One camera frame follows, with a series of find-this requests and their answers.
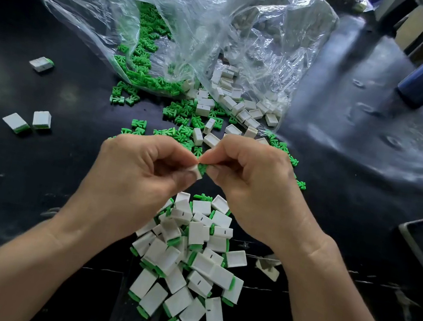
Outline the person's left hand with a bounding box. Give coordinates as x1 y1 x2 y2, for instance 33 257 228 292
68 121 208 259

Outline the person's right hand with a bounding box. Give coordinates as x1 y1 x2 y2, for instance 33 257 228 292
186 129 342 265

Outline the heap of white caps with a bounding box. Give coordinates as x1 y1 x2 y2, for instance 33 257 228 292
189 58 290 158

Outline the pile of assembled white-green pieces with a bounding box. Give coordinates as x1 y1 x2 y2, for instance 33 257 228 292
117 181 259 321

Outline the assembled white-green part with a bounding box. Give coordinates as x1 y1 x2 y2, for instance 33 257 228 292
28 54 57 75
31 108 54 133
0 111 33 137

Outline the pile of green clips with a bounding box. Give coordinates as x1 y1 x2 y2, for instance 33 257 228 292
99 0 333 193

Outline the person's left forearm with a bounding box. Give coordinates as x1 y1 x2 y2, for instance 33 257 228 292
0 196 115 321

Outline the empty white shell right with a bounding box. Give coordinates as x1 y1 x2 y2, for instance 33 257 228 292
253 251 285 284

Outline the clear plastic bag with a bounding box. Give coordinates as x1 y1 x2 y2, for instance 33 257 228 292
13 0 342 125

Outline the brown cardboard box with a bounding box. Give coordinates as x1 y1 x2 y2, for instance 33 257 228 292
392 0 423 53

